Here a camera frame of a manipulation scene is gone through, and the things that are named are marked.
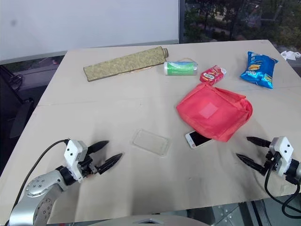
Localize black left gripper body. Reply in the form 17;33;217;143
79;150;100;178

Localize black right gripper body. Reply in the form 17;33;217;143
264;150;281;176

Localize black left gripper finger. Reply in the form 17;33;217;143
97;153;124;176
87;140;110;154

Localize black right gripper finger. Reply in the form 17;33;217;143
236;153;268;176
246;136;272;148

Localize clear plastic lid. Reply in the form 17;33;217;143
131;128;171;157

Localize red fabric bag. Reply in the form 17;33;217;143
176;82;254;143

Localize white smartphone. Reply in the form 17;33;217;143
184;129;215;149

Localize grey rounded robot torso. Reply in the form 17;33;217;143
88;213;197;226

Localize blue chips bag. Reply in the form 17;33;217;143
239;50;279;90

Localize red snack packet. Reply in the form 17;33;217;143
199;65;228;86

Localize rolled olive green mat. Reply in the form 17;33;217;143
83;46;169;83

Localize crumpled white paper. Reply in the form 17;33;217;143
280;49;301;62

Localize green white plastic bag roll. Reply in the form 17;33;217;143
163;60;199;77

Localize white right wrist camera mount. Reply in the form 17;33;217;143
269;136;295;177

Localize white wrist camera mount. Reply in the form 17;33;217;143
63;139;89;184
269;136;295;177

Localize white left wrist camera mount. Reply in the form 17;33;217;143
63;139;89;184

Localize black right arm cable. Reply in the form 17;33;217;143
264;162;301;224

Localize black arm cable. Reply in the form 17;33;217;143
13;139;71;214
264;162;301;224

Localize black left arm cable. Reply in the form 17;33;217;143
13;139;71;214

